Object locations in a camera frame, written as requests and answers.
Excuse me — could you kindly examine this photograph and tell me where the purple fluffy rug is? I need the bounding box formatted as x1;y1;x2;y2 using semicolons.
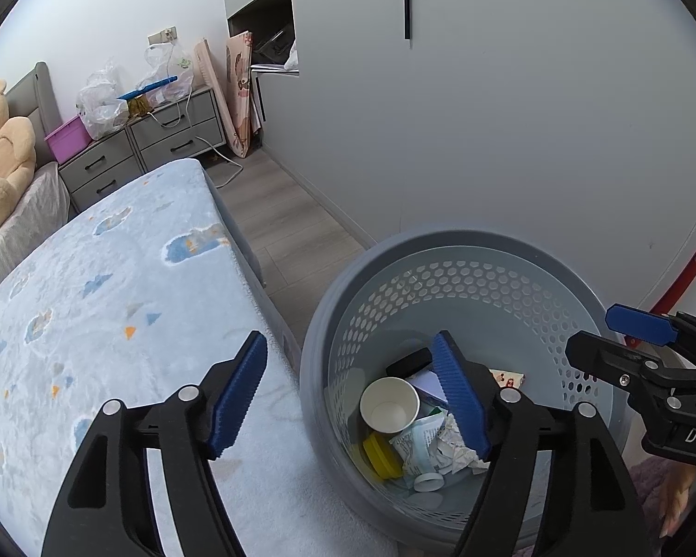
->
626;455;682;557

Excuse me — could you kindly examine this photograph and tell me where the person's right hand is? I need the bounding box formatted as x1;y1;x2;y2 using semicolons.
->
658;464;696;540

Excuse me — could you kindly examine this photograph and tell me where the grey two-drawer nightstand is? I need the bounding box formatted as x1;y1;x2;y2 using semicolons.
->
58;126;146;213
126;86;228;170

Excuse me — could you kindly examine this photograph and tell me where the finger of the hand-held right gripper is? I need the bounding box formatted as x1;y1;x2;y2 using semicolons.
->
564;330;696;413
605;303;696;368

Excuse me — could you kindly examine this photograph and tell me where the light blue tissue packet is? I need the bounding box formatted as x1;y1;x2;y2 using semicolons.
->
403;406;450;477

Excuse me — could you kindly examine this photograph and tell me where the yellow plastic lid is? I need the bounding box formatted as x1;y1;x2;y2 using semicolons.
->
362;432;407;479

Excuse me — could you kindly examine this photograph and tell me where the grey padded headboard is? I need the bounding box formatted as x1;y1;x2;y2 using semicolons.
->
5;62;59;166

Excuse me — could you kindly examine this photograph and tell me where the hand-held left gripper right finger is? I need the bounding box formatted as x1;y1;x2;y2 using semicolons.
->
431;330;656;557

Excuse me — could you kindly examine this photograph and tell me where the small purple box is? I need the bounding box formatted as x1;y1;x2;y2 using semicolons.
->
409;368;449;407

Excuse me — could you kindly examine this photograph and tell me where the white cable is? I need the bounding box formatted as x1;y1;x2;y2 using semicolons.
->
145;40;245;189

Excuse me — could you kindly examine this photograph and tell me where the red and white paper cup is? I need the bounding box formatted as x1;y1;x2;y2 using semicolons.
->
360;376;421;436

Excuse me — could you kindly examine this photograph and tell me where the pink folded mat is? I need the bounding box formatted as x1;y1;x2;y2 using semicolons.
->
226;29;264;140
193;38;250;159

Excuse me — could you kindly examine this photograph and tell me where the purple storage box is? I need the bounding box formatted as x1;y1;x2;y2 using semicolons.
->
45;114;92;165

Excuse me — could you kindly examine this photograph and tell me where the grey perforated waste basket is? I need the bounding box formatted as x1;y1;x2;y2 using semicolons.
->
298;226;636;552

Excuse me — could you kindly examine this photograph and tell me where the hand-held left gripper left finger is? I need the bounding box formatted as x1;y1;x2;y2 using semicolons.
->
40;330;268;557

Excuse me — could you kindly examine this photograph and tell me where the clear plastic bag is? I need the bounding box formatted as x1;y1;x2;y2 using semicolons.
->
77;59;129;141
136;40;197;102

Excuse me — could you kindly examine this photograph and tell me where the black rectangular case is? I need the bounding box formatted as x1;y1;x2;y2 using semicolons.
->
386;347;433;378

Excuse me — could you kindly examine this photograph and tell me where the large beige teddy bear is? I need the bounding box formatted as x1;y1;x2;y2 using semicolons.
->
0;78;37;250

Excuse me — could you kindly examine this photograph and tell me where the red hoop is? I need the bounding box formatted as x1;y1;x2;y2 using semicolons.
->
629;238;696;349

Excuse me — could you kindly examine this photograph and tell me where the white tissue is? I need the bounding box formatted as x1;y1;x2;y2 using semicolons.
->
435;412;491;473

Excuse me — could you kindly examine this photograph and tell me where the blue handled brush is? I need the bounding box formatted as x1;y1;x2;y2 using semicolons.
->
116;75;179;118

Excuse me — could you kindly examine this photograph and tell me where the white wardrobe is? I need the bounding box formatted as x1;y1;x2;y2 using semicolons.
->
217;0;696;314

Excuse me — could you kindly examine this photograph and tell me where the bed with pale sheet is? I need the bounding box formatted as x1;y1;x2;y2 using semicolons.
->
0;161;71;303

